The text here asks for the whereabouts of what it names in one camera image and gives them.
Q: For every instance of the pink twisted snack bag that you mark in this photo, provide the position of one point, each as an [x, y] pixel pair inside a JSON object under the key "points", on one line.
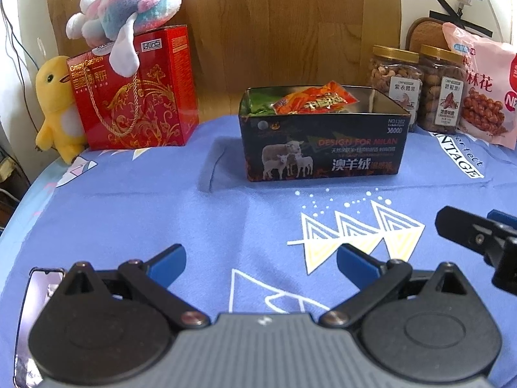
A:
{"points": [[489, 100]]}

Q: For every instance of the yellow duck plush toy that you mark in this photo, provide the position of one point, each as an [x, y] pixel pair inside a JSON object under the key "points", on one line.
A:
{"points": [[62, 128]]}

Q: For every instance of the red gift box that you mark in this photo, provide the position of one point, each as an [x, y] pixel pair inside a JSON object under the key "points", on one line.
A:
{"points": [[157, 106]]}

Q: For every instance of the black tape cross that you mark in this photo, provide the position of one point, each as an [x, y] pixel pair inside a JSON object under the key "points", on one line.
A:
{"points": [[450, 15]]}

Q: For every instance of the red orange snack packet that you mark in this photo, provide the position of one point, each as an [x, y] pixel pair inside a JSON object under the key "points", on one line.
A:
{"points": [[329, 98]]}

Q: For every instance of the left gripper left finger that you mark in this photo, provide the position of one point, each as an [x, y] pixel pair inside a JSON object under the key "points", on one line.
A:
{"points": [[149, 282]]}

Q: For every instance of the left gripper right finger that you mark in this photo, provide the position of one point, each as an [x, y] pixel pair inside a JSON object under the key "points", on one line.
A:
{"points": [[377, 282]]}

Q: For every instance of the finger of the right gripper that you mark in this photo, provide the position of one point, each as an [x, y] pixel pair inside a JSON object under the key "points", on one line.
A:
{"points": [[494, 241], [502, 217]]}

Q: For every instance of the pink blue plush toy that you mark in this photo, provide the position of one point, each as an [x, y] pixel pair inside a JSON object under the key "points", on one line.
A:
{"points": [[100, 22]]}

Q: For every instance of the black tin box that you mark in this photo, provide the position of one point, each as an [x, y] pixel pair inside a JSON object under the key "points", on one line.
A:
{"points": [[366, 138]]}

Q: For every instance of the smartphone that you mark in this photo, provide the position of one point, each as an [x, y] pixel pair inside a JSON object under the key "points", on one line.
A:
{"points": [[41, 285]]}

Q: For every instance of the brown round wooden board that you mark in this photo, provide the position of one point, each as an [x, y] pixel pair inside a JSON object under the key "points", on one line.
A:
{"points": [[425, 31]]}

